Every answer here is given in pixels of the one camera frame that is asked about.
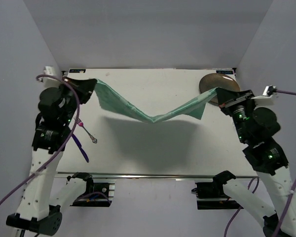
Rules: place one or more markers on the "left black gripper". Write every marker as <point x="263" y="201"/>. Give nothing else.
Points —
<point x="84" y="87"/>

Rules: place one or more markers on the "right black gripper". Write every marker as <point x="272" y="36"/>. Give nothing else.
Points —
<point x="226" y="97"/>

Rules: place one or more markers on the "green satin cloth napkin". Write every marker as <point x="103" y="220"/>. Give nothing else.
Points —
<point x="110" y="100"/>

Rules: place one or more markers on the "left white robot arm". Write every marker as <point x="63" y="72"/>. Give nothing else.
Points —
<point x="38" y="212"/>

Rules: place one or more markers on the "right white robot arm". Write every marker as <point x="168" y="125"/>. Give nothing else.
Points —
<point x="271" y="165"/>

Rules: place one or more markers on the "brown ceramic plate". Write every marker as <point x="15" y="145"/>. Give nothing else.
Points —
<point x="214" y="80"/>

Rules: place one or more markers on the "left table corner sticker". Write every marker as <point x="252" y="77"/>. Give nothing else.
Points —
<point x="79" y="71"/>

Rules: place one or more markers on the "table corner sticker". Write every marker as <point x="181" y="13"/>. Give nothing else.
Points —
<point x="79" y="71"/>
<point x="226" y="72"/>

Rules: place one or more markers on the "right table corner sticker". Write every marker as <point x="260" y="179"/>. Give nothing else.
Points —
<point x="226" y="72"/>

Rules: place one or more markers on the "ornate iridescent fork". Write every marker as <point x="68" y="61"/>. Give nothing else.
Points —
<point x="81" y="124"/>

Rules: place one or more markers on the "purple knife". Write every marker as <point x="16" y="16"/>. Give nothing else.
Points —
<point x="79" y="145"/>

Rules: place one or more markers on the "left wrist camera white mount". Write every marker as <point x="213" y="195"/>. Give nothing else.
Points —
<point x="47" y="72"/>

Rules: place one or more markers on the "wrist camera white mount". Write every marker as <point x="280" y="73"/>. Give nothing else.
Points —
<point x="47" y="72"/>
<point x="267" y="93"/>

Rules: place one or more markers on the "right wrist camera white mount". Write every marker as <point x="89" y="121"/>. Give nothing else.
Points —
<point x="267" y="93"/>

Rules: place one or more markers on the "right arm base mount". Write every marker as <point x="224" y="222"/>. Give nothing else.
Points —
<point x="209" y="197"/>

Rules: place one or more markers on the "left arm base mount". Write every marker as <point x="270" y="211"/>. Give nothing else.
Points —
<point x="100" y="194"/>

